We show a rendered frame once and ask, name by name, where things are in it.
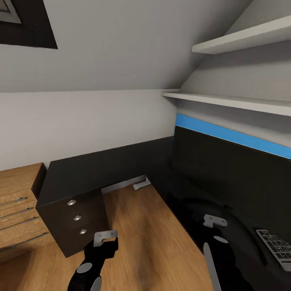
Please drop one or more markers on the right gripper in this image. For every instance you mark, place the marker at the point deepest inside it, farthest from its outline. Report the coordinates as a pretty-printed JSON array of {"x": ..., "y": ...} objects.
[{"x": 199, "y": 229}]

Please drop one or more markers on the bookcase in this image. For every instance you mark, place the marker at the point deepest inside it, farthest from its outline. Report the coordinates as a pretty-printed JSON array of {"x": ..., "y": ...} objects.
[{"x": 270, "y": 32}]

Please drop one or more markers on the keyboard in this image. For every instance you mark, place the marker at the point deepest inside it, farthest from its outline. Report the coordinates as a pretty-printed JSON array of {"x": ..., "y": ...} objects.
[{"x": 278, "y": 247}]

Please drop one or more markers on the room divider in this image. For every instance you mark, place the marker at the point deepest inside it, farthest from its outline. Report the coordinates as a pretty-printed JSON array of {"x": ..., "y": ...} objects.
[{"x": 231, "y": 135}]

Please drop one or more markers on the mouse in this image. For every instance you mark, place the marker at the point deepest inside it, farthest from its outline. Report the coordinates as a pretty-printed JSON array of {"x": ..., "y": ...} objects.
[{"x": 197, "y": 214}]

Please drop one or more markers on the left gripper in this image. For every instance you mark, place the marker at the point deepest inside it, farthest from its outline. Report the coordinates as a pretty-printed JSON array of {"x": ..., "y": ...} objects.
[{"x": 106, "y": 250}]

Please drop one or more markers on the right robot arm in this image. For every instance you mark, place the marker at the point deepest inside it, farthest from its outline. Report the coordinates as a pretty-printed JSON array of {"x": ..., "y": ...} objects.
[{"x": 219, "y": 255}]

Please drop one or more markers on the monitor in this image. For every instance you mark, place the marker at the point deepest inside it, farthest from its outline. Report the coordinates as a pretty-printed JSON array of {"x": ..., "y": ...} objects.
[{"x": 255, "y": 183}]

